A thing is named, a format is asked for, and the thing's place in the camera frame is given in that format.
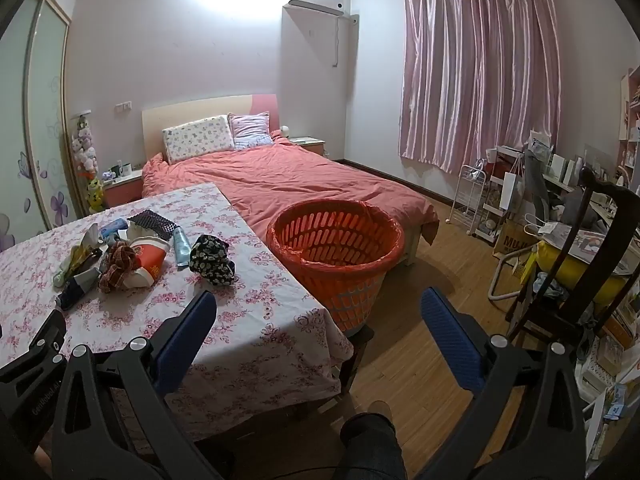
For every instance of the black floral cloth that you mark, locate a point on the black floral cloth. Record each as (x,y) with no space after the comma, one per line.
(212,260)

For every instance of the beige cloth item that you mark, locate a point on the beige cloth item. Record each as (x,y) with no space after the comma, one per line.
(91,236)

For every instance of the pink floral tablecloth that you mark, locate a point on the pink floral tablecloth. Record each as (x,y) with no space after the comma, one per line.
(240,310)

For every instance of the white paper bag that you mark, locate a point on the white paper bag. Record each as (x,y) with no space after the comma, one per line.
(510,191)

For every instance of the white storage trolley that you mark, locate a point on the white storage trolley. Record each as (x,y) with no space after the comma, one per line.
(492,220)

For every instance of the salmon duvet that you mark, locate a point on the salmon duvet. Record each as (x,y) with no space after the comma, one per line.
(310,180)

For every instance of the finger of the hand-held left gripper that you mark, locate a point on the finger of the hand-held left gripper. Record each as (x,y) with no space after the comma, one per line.
(50,332)

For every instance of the grey hanging cloth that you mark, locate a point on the grey hanging cloth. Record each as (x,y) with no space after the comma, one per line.
(536,190)

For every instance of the person's leg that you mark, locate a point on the person's leg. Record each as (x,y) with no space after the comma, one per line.
(372,450)

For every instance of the floral wardrobe sliding door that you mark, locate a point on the floral wardrobe sliding door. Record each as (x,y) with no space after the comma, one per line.
(40,125)

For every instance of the cluttered desk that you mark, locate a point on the cluttered desk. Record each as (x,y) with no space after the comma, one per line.
(562,180)

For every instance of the mugs on nightstand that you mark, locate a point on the mugs on nightstand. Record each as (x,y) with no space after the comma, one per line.
(124,167)

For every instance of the yellow cushion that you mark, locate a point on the yellow cushion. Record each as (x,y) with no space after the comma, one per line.
(607,280)

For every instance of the beige slipper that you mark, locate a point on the beige slipper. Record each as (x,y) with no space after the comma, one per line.
(380,407)

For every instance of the light blue tube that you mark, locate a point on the light blue tube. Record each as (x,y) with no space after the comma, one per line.
(181,247)

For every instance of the brown striped sock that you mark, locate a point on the brown striped sock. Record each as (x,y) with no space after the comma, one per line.
(152,223)

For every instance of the bookshelf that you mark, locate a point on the bookshelf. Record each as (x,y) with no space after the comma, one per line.
(631,120)

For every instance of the yellow green wrapper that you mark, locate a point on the yellow green wrapper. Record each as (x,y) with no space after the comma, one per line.
(80,257)

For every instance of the blue folded cloth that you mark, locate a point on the blue folded cloth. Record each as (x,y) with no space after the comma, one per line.
(112,231)

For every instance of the stack of boxes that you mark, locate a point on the stack of boxes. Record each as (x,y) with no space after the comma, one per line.
(607,360)

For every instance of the brown plaid scrunchie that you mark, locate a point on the brown plaid scrunchie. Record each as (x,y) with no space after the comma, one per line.
(116,267)

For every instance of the white tube frame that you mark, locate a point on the white tube frame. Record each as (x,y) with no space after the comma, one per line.
(505,275)

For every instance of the beige bed headboard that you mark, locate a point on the beige bed headboard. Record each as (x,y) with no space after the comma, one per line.
(200,107)

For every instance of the white bed frame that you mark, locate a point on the white bed frame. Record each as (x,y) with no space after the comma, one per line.
(412,245)

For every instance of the yellow plush toy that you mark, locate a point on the yellow plush toy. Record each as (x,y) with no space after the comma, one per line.
(95,195)

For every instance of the hanging plush toys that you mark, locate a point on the hanging plush toys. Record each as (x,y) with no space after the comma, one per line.
(85,150)

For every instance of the wall socket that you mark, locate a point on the wall socket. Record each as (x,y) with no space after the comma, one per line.
(123,106)

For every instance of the white floral pillow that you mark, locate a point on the white floral pillow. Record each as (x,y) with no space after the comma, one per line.
(197,137)

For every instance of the dark wooden chair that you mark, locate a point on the dark wooden chair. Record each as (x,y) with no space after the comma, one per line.
(605,220)

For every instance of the pink striped pillow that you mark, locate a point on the pink striped pillow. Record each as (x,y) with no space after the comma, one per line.
(251,130)

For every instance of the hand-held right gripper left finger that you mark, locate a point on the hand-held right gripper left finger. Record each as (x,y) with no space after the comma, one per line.
(185,332)

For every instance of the pink and white nightstand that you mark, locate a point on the pink and white nightstand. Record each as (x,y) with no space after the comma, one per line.
(122,187)
(307,144)

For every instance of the pink curtain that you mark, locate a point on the pink curtain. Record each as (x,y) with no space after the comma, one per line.
(480,70)

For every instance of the grey blue cloth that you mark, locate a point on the grey blue cloth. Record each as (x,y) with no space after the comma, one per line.
(75,290)

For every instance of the dark wooden stool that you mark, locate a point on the dark wooden stool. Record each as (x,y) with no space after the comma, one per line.
(357,350)

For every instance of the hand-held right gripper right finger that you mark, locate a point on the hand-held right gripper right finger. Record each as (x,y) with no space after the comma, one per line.
(450,335)

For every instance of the orange plastic basket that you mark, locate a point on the orange plastic basket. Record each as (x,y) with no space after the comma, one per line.
(335,250)

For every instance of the brown paper bag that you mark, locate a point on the brown paper bag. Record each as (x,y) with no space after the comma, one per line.
(512,240)

